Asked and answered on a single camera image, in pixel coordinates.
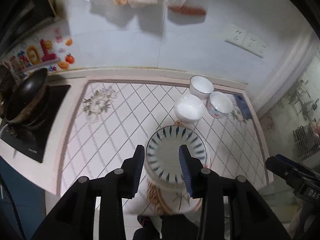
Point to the blue smartphone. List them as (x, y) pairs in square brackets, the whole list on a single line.
[(242, 105)]

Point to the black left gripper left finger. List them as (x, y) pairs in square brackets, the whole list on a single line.
[(133, 172)]

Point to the black gas stove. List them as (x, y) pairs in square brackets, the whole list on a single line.
[(30, 136)]

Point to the white bowl coloured dots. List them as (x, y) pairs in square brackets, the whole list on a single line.
[(219, 105)]

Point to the blue leaf pattern plate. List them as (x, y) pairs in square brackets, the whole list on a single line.
[(162, 154)]

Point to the metal wire rack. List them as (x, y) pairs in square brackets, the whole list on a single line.
[(306, 142)]

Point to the plain white bowl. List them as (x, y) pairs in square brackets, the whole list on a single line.
[(189, 109)]

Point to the white wall socket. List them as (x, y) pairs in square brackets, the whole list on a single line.
[(245, 40)]

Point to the white bowl dark rim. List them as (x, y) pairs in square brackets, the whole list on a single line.
[(200, 87)]

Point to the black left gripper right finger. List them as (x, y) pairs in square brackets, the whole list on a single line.
[(191, 172)]

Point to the colourful wall sticker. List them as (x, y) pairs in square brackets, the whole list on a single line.
[(51, 48)]

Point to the black wok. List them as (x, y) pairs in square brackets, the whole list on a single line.
[(26, 97)]

